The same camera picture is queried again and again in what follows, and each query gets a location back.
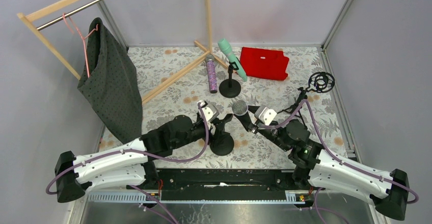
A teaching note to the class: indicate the dark grey dotted garment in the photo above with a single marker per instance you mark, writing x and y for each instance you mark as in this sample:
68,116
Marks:
110,85

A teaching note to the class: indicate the wooden clothes rack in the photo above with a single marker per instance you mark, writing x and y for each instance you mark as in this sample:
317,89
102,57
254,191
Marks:
29,19

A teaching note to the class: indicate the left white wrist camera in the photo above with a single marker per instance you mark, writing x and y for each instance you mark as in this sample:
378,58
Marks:
210,111

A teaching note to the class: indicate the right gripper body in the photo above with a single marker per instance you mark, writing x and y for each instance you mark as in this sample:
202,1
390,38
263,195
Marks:
254,123

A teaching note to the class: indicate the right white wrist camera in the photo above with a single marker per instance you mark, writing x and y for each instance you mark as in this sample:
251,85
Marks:
265,115

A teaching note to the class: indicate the black glitter microphone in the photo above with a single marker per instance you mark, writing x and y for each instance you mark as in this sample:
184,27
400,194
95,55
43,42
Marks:
241,112

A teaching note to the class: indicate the black round-base mic stand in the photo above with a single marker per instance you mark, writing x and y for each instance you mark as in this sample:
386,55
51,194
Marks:
230,88

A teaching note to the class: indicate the purple glitter microphone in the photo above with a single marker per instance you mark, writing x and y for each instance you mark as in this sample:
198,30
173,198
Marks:
211,74

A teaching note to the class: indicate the mint green microphone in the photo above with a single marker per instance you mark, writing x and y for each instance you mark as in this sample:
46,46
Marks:
227,50

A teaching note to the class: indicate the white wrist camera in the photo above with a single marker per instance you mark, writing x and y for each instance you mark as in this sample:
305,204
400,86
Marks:
210,111
265,115

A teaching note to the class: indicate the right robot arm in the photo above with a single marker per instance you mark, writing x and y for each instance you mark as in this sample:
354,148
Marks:
320,167

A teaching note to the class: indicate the red folded cloth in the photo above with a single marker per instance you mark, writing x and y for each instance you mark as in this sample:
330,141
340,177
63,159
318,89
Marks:
264,63

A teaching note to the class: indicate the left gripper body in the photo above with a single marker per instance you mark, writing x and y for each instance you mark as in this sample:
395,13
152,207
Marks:
216,123

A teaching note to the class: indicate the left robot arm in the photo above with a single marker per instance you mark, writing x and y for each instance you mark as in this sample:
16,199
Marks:
132,163

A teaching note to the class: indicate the black tripod shock-mount stand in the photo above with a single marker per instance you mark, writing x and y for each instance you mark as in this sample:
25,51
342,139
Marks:
319,82

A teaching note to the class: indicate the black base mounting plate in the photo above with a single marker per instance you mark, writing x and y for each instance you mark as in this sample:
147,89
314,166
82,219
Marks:
225,184

